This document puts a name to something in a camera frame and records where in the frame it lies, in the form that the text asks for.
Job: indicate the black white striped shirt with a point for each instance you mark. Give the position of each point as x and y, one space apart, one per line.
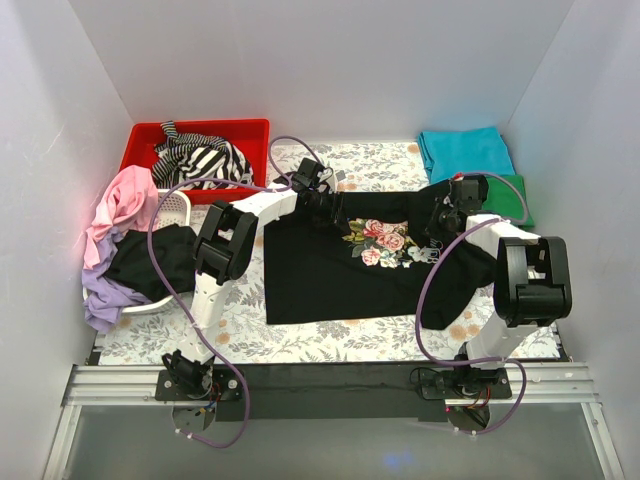
216 162

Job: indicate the lavender shirt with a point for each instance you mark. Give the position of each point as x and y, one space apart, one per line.
106 299

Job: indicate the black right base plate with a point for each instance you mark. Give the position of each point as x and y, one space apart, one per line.
460 383

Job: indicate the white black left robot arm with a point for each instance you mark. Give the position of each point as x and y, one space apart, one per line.
224 246

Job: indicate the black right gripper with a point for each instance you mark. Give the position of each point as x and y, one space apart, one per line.
442 215

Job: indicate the pink shirt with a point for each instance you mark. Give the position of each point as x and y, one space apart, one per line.
128 203

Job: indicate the black floral print t shirt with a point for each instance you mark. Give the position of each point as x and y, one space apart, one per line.
375 268

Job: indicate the white plastic laundry basket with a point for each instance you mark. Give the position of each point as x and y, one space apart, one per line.
176 211

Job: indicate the folded green t shirt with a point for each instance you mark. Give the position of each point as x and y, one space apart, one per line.
502 200

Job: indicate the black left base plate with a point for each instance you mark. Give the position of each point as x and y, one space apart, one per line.
213 385

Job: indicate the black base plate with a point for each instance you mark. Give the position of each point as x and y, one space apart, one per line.
213 385
460 383

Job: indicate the floral patterned table mat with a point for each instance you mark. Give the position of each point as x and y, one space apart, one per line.
243 336

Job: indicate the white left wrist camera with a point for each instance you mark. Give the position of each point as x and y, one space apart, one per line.
332 178

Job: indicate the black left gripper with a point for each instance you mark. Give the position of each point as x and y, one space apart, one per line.
331 206

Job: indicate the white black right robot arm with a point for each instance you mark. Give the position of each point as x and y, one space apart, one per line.
532 286

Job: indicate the aluminium frame rail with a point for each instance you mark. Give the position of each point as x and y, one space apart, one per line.
543 382

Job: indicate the folded blue t shirt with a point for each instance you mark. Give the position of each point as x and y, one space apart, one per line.
446 153

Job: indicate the black shirt in basket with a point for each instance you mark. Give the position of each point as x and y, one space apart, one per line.
172 247

